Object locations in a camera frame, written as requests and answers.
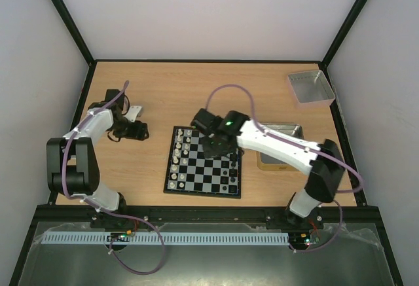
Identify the black chess board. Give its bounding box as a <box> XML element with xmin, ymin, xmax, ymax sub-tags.
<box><xmin>163</xmin><ymin>126</ymin><xmax>243</xmax><ymax>199</ymax></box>

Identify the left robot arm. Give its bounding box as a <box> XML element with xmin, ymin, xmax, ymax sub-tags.
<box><xmin>46</xmin><ymin>88</ymin><xmax>149</xmax><ymax>215</ymax></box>

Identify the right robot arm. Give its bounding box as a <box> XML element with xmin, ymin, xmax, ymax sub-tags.
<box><xmin>191</xmin><ymin>109</ymin><xmax>344</xmax><ymax>228</ymax></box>

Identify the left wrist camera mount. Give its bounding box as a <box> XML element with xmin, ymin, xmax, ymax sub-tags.
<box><xmin>124</xmin><ymin>105</ymin><xmax>143</xmax><ymax>122</ymax></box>

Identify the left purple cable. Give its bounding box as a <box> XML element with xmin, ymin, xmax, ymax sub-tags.
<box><xmin>61</xmin><ymin>80</ymin><xmax>168</xmax><ymax>274</ymax></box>

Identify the purple cable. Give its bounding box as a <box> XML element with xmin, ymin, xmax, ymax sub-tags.
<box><xmin>61</xmin><ymin>80</ymin><xmax>168</xmax><ymax>274</ymax></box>
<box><xmin>208</xmin><ymin>84</ymin><xmax>364</xmax><ymax>254</ymax></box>

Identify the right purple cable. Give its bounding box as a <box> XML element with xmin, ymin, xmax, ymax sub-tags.
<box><xmin>208</xmin><ymin>84</ymin><xmax>364</xmax><ymax>254</ymax></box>

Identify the black aluminium frame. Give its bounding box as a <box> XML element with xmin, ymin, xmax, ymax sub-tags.
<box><xmin>6</xmin><ymin>0</ymin><xmax>407</xmax><ymax>286</ymax></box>

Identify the grey slotted cable duct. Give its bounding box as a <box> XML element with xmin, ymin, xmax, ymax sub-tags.
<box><xmin>41</xmin><ymin>232</ymin><xmax>289</xmax><ymax>246</ymax></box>

